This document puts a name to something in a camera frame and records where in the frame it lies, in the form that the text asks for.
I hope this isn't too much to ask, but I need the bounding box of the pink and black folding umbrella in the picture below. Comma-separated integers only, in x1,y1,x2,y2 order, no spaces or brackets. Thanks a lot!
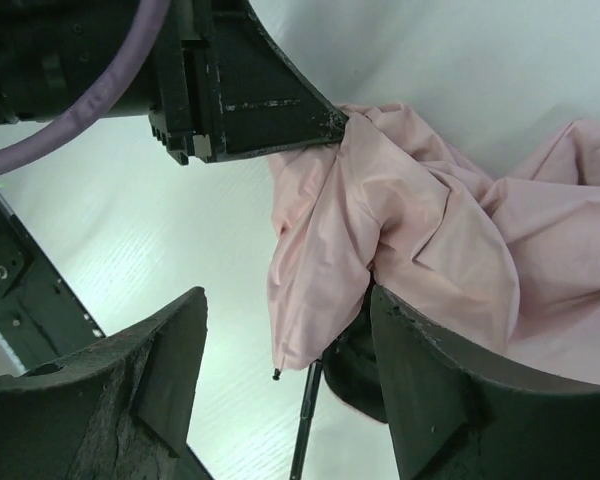
265,101,600,480

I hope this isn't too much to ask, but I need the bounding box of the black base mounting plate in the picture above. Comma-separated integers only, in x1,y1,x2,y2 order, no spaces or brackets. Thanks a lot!
0,195,105,370

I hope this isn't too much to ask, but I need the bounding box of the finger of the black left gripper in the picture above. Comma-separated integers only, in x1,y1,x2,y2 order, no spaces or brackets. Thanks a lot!
199,1,347,163

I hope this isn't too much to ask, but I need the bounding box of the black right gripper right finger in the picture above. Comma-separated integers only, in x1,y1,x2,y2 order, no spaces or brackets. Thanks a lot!
370,286,600,479

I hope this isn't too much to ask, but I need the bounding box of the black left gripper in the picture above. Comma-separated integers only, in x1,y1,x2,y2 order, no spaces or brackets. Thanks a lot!
0,1,211,165

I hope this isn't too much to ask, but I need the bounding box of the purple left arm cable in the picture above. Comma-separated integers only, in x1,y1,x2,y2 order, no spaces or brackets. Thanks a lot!
0,0,171,182

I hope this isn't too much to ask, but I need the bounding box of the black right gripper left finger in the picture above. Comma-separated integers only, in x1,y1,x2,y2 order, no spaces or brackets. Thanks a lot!
0,287,211,479

